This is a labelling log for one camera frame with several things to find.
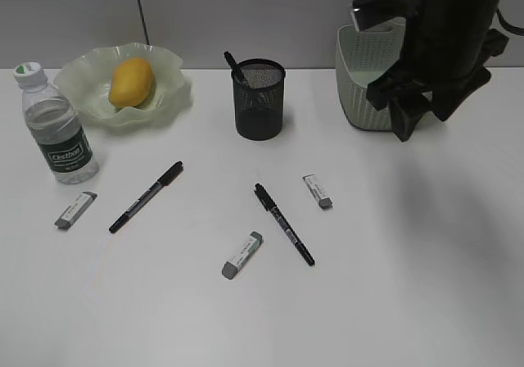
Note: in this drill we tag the grey white eraser left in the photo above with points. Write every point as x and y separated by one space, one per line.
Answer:
73 211

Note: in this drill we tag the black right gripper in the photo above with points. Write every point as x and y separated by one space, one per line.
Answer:
442 62

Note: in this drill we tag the grey white eraser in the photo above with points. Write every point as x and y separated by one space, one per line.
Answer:
73 211
238 260
317 191

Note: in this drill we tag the clear water bottle green label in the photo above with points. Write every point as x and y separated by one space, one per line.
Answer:
54 126

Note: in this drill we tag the black mesh pen holder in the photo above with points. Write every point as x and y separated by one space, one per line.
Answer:
258 106

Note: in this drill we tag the grey white eraser right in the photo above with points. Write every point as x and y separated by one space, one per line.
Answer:
317 191

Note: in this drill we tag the yellow mango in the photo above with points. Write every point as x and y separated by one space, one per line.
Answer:
131 83

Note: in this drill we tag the pale green wavy plate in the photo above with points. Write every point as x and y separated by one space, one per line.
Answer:
86 82

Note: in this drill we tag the pale green woven basket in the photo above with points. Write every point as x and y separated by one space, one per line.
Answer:
361 58

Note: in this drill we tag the grey white eraser middle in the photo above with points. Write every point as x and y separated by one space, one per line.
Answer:
238 260

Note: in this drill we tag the black marker pen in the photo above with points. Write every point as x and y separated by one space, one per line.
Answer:
269 204
165 180
236 69

